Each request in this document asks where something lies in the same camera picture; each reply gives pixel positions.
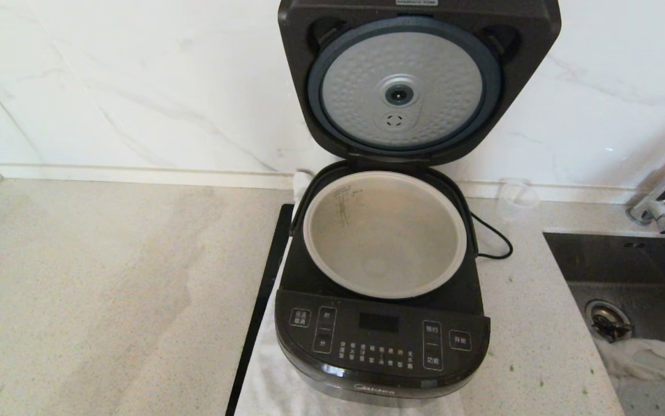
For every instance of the black rice cooker lid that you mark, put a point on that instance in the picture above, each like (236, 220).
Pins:
(401, 63)

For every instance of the grey inner pot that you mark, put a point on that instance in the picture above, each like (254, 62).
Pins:
(384, 231)

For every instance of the black rice cooker base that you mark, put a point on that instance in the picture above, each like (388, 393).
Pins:
(367, 370)

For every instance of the black flat strip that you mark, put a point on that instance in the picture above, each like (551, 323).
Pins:
(263, 300)

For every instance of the clear measuring cup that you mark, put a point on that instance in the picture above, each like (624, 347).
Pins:
(516, 199)

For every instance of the white cloth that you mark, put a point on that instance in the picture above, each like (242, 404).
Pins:
(263, 387)

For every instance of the stainless steel sink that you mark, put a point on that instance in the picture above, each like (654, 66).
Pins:
(615, 260)

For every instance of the metal sink drain strainer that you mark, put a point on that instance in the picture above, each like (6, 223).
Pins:
(606, 320)

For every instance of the chrome faucet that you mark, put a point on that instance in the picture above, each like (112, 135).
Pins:
(664, 216)

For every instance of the white rag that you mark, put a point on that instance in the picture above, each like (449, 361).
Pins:
(644, 358)

